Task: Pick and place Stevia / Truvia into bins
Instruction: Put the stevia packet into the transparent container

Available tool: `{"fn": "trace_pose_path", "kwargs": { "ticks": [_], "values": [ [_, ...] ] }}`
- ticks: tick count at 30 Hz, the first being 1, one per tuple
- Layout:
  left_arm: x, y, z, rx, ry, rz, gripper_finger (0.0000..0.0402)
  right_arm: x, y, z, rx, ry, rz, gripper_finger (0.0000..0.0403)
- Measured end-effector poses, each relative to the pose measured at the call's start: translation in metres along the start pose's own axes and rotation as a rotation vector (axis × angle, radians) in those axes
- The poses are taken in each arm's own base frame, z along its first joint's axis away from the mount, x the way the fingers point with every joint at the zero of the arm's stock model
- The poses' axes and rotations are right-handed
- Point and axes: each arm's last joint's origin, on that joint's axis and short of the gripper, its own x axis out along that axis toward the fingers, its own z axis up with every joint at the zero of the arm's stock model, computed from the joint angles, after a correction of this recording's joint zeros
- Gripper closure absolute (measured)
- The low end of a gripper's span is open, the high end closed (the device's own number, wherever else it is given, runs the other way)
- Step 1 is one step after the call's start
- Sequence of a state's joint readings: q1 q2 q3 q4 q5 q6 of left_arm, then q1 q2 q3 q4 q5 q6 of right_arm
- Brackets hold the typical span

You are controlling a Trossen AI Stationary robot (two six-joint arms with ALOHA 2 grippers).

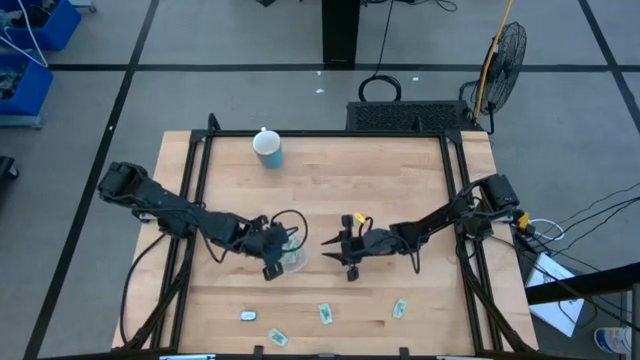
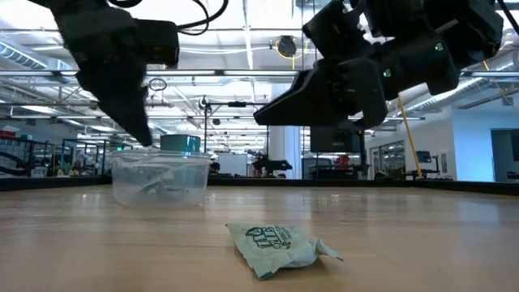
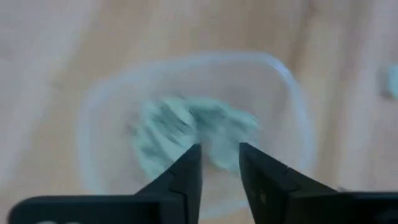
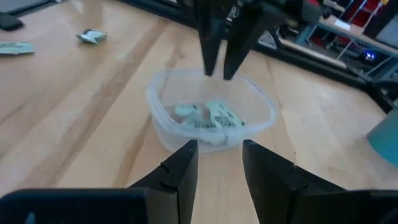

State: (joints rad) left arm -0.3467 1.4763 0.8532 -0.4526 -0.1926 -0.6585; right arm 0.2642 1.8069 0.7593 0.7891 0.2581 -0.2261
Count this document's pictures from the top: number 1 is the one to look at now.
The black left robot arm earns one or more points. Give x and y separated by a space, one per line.
165 202

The yellow tag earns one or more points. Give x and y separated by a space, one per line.
359 217

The yellow pole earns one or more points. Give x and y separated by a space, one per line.
492 55

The black table frame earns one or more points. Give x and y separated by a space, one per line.
197 165

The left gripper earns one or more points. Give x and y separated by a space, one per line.
267 242

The blue storage bin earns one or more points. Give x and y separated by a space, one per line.
32 90
55 30

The white box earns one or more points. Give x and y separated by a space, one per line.
552 295

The teal paper cup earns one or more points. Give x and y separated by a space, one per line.
270 155

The white blue sweetener packet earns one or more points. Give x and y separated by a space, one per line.
248 315

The black floor fan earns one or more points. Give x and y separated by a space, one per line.
505 75

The black post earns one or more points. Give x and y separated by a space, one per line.
341 32

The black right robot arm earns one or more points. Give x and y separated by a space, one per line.
435 217

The yellow connector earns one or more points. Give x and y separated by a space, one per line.
523 220

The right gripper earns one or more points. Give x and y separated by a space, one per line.
372 244

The black crate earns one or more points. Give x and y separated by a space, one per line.
405 116

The white plastic bottle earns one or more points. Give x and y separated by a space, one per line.
612 340

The clear plastic bin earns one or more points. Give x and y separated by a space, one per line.
301 263

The black beam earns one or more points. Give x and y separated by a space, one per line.
585 282

